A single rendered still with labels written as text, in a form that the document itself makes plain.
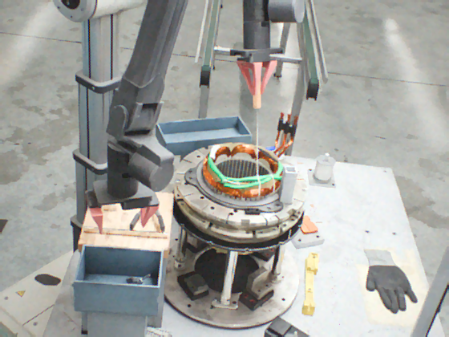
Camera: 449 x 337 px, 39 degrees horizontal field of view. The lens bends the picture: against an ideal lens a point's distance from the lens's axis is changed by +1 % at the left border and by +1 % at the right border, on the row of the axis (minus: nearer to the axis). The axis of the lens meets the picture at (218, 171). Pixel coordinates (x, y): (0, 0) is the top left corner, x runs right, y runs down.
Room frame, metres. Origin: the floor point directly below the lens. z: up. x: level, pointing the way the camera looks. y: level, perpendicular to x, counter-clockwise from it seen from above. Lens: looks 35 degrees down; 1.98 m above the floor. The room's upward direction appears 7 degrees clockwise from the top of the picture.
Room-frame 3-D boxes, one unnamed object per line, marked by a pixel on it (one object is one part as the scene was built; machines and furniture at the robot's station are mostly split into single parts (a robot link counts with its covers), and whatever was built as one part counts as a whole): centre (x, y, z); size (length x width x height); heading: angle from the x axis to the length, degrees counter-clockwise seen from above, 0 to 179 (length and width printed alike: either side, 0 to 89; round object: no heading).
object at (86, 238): (1.08, 0.19, 1.05); 0.20 x 0.19 x 0.02; 4
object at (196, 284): (1.14, 0.02, 0.83); 0.05 x 0.04 x 0.02; 36
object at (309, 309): (1.23, -0.28, 0.80); 0.22 x 0.04 x 0.03; 175
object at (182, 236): (1.23, 0.07, 0.91); 0.02 x 0.02 x 0.21
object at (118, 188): (0.92, 0.17, 1.28); 0.10 x 0.07 x 0.07; 114
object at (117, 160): (0.92, 0.17, 1.34); 0.07 x 0.06 x 0.07; 54
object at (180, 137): (1.50, 0.06, 0.92); 0.25 x 0.11 x 0.28; 113
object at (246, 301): (1.14, -0.14, 0.81); 0.08 x 0.05 x 0.02; 140
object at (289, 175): (1.18, -0.16, 1.14); 0.03 x 0.03 x 0.09; 8
